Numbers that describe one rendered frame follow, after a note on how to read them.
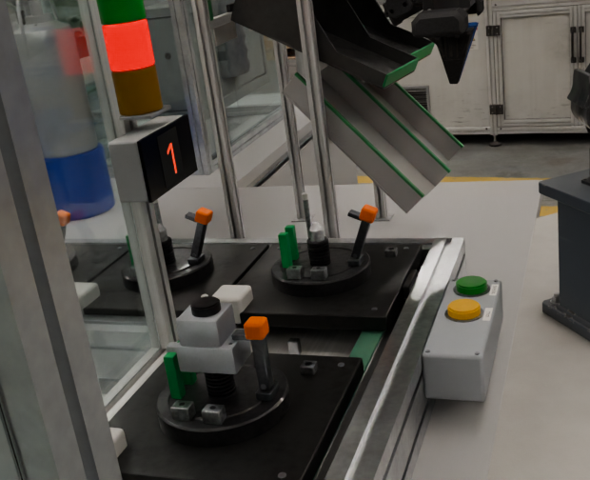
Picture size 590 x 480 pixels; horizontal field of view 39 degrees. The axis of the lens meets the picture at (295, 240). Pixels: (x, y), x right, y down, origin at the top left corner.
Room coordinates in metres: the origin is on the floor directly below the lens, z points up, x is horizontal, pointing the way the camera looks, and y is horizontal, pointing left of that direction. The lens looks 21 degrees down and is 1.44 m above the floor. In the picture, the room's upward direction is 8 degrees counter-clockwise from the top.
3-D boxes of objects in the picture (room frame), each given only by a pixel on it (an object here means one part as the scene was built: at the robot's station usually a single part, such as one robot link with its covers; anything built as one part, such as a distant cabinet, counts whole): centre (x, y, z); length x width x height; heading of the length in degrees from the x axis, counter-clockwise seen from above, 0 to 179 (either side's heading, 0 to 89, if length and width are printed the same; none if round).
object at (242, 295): (1.08, -0.03, 1.01); 0.24 x 0.24 x 0.13; 69
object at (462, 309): (0.93, -0.20, 0.96); 0.04 x 0.04 x 0.02
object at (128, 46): (0.95, 0.15, 1.33); 0.05 x 0.05 x 0.05
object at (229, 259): (1.17, 0.20, 1.01); 0.24 x 0.24 x 0.13; 69
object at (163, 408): (0.77, 0.10, 0.98); 0.14 x 0.14 x 0.02
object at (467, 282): (0.99, -0.22, 0.96); 0.04 x 0.04 x 0.02
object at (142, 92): (0.95, 0.15, 1.28); 0.05 x 0.05 x 0.05
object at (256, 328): (0.75, 0.06, 1.04); 0.04 x 0.02 x 0.08; 69
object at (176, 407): (0.73, 0.13, 1.00); 0.02 x 0.01 x 0.02; 69
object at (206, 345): (0.77, 0.11, 1.06); 0.08 x 0.04 x 0.07; 69
